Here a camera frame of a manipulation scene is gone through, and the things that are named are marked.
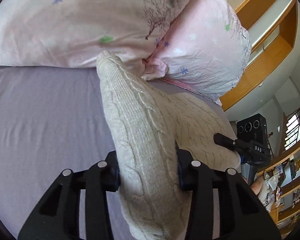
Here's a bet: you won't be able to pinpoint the white tree-print pillow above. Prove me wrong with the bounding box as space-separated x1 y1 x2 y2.
0 0 190 76

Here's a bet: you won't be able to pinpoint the wooden wall shelves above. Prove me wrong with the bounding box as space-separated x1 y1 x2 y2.
257 140 300 238

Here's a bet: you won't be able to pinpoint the pink flower-print pillow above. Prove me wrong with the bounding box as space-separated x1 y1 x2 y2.
142 0 251 104

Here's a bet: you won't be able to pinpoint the black camera box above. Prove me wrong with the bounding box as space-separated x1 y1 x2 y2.
236 113 268 148

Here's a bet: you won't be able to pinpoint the wooden headboard cabinet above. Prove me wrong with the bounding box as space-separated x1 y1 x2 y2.
221 0 298 111

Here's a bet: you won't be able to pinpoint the cream cable-knit sweater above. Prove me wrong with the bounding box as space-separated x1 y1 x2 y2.
96 51 240 239

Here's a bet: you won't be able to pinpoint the lavender bed sheet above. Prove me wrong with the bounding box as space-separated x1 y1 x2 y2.
0 64 239 240

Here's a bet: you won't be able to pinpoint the right hand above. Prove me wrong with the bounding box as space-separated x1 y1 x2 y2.
250 177 264 195

